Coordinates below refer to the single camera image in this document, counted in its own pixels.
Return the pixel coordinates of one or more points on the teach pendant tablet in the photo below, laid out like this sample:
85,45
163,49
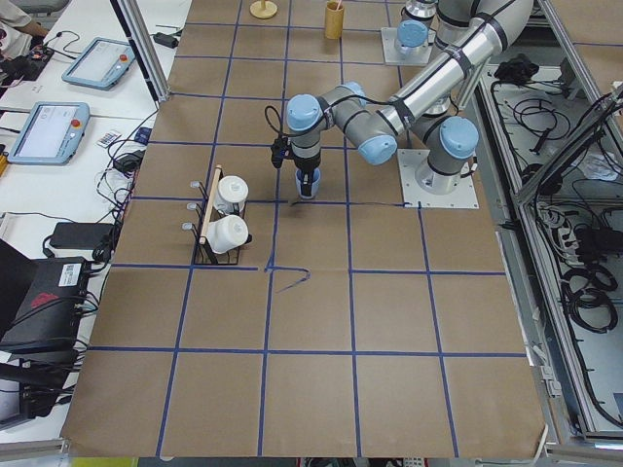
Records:
51,134
100,65

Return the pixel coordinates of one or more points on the black power adapter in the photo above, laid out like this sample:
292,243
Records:
167,40

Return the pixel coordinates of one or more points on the near teach pendant tablet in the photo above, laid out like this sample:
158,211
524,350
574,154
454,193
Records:
51,134

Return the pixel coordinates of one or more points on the far white mug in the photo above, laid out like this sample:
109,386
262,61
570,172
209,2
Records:
231,195

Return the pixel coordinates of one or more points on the near white mug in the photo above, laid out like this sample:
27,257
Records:
227,233

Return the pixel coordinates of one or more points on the light blue plastic cup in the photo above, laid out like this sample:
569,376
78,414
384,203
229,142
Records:
317,178

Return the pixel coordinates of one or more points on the white mug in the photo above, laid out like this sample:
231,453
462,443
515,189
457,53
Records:
231,195
227,233

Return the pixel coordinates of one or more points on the small remote control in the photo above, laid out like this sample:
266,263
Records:
108,138

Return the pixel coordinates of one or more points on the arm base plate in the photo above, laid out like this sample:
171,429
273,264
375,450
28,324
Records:
425,188
396,53

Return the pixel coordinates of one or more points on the black wire mug rack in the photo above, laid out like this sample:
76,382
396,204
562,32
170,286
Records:
206,212

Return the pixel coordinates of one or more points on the bamboo chopstick holder cup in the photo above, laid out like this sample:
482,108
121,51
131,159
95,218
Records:
333,22

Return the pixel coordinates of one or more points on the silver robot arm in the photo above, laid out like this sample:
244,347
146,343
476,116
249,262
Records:
413,29
468,33

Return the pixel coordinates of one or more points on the black computer box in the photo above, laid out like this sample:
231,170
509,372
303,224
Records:
39,302

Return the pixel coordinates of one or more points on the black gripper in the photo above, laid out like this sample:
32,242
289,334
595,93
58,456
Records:
307,171

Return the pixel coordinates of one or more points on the far teach pendant tablet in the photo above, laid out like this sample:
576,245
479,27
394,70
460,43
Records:
100,65

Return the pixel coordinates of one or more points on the wooden cup tree stand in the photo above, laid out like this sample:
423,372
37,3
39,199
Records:
263,9

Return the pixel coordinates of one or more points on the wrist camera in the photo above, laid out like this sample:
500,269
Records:
280,151

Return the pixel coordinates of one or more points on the aluminium frame post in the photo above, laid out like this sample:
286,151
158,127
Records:
136,32

